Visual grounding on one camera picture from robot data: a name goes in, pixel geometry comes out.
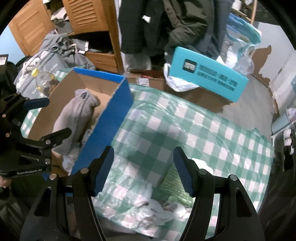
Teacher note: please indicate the wooden louvred wardrobe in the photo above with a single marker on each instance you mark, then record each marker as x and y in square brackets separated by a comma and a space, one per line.
[95, 21]

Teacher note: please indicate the grey tote bag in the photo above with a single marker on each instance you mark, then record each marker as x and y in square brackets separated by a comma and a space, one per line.
[57, 52]

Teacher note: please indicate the green sparkly scrub cloth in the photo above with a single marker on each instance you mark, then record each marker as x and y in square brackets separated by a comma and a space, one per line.
[172, 186]

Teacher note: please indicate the dark hanging jackets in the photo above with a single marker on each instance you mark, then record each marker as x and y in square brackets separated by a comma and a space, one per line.
[158, 27]

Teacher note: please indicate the green checkered tablecloth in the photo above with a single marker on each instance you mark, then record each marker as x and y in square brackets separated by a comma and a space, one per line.
[155, 125]

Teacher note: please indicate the brown cardboard box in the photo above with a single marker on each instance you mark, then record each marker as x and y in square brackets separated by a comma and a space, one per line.
[199, 96]

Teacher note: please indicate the plastic oil bottle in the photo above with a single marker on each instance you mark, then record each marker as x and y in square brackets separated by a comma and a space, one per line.
[45, 81]

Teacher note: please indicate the white patterned rag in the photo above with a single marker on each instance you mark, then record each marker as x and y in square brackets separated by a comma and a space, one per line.
[147, 211]

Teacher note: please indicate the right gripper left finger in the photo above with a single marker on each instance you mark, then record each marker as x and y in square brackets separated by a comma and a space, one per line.
[91, 180]

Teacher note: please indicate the teal shoe box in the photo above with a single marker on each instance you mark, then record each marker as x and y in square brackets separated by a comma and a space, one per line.
[207, 73]

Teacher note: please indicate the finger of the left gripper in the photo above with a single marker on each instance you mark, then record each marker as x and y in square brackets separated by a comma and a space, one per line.
[54, 139]
[36, 103]

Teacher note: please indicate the blue cardboard box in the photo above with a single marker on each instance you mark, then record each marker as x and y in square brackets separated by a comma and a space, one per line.
[114, 98]

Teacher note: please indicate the blue white plastic bag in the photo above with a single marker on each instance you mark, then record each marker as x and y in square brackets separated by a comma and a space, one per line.
[240, 43]

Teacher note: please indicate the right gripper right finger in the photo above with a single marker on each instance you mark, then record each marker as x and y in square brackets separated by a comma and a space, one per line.
[196, 181]

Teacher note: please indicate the metal shoe rack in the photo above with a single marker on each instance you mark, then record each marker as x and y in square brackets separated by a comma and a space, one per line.
[283, 139]

